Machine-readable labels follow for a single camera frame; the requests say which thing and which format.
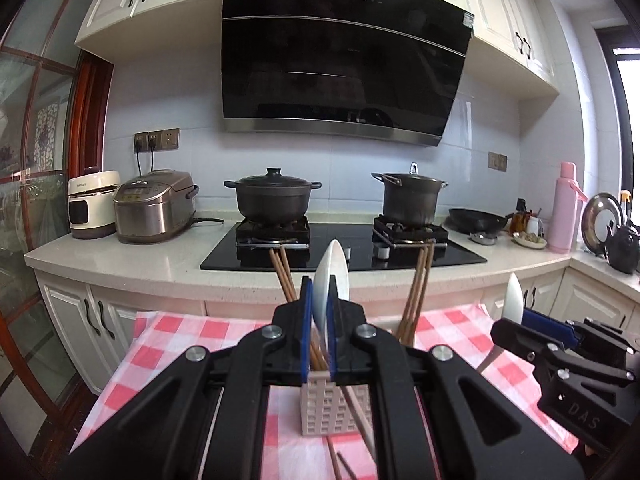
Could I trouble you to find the black wok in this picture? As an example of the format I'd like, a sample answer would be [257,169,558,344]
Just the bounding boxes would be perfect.
[447,207,513,236]

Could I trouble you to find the small cream plate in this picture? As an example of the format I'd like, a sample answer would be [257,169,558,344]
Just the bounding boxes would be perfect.
[512,232,548,250]

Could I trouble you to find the black kettle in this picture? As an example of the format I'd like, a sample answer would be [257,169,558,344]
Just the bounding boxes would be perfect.
[605,222,640,276]

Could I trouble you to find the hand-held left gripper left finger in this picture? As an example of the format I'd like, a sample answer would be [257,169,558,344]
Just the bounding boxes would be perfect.
[60,276,314,480]

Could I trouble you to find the silver rice cooker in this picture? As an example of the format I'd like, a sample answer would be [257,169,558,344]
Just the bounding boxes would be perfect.
[113,170,199,245]

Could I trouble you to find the black power cords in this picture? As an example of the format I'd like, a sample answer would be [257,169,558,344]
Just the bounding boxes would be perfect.
[134,146,157,177]

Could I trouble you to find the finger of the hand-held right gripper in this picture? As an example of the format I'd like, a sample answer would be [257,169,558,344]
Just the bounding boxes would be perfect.
[491,317,571,378]
[522,308,640,361]

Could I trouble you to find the pink checked tablecloth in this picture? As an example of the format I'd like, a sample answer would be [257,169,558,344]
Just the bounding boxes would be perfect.
[70,305,581,480]

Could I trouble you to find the red wooden glazed door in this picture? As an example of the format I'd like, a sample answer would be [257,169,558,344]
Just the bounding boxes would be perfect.
[0,0,116,461]

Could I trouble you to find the dark window frame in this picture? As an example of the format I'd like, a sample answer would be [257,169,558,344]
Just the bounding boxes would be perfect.
[595,25,640,241]

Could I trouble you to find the cream small cooker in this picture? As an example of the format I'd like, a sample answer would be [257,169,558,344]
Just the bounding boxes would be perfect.
[67,170,122,239]

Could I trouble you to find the beige lattice utensil holder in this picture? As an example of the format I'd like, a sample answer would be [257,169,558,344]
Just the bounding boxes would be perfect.
[301,367,373,438]

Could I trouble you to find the pink thermos bottle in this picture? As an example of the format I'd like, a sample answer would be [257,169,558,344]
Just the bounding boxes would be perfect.
[548,161,586,254]

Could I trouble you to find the white ceramic spoon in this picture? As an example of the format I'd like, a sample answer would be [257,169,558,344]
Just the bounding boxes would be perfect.
[475,272,525,376]
[312,239,349,361]

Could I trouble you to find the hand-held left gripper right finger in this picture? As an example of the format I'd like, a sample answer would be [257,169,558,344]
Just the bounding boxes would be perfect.
[327,280,583,480]

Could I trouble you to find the steel pot lid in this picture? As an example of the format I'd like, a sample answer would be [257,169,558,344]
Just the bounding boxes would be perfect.
[582,192,623,256]

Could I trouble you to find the cream kitchen countertop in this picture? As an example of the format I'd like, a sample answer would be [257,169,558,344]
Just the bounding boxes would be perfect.
[24,210,640,306]

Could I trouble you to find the grey stockpot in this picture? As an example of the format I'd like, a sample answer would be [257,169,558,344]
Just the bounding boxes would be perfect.
[371,162,449,227]

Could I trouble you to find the black glass gas hob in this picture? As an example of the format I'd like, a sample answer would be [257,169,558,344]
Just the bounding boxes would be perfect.
[200,221,488,273]

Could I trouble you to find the white upper cabinet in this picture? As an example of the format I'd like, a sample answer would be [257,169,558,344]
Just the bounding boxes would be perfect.
[350,0,560,100]
[75,0,232,63]

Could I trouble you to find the dark condiment bottle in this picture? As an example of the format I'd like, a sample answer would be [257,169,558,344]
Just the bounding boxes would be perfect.
[511,199,531,235]

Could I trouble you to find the white corner lower cabinet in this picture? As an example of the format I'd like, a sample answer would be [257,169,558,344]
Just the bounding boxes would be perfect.
[480,267,640,341]

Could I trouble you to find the dark wooden chopstick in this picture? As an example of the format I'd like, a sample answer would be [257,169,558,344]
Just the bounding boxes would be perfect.
[269,249,328,376]

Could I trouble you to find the black lidded casserole pot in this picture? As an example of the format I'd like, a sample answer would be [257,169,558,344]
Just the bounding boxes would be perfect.
[224,168,322,226]

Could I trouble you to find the black range hood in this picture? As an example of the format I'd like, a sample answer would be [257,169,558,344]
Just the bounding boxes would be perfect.
[221,0,475,148]

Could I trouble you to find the brass triple wall socket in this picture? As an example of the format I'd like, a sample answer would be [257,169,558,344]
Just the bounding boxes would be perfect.
[133,127,181,153]

